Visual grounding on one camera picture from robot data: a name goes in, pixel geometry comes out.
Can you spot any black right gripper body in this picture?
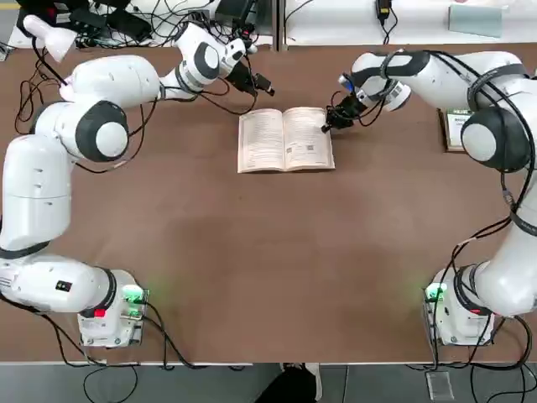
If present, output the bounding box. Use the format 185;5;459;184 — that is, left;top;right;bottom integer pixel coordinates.
335;92;367;121

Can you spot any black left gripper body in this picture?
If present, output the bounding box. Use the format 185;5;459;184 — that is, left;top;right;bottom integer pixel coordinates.
229;60;258;92

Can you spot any white paperback book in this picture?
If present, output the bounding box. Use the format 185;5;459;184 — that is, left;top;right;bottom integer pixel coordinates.
237;107;336;175

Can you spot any green and white book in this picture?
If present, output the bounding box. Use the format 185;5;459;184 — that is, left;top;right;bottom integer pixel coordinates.
436;107;469;153

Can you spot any white side desk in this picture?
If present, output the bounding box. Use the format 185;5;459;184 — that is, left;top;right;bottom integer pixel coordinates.
0;0;537;50

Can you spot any pale teal board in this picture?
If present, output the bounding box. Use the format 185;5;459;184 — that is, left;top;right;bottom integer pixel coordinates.
447;3;503;39

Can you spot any white desk lamp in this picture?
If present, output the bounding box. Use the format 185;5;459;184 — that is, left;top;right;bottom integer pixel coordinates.
23;14;79;101

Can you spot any silver floor socket cover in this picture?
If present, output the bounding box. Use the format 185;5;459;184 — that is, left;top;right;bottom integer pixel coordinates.
425;371;454;400

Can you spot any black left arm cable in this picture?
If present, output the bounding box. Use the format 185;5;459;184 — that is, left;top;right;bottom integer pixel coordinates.
70;24;258;174

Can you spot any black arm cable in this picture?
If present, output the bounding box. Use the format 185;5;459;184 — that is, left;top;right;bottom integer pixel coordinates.
70;24;258;174
325;49;537;270

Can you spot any aluminium profile post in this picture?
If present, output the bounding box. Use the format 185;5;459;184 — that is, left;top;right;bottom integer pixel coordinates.
274;0;289;52

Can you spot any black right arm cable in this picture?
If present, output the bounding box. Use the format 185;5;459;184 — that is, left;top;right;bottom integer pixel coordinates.
325;49;537;270

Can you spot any black lamp cable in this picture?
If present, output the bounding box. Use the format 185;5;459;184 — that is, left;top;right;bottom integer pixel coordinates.
14;58;60;136

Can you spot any black left base cable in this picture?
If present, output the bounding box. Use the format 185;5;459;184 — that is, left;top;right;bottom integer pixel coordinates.
62;300;253;403

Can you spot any black base cable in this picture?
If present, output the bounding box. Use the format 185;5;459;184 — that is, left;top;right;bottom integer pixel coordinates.
62;300;253;403
431;314;537;403

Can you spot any black right base cable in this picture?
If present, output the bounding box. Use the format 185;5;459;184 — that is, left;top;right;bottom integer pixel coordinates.
431;314;537;403

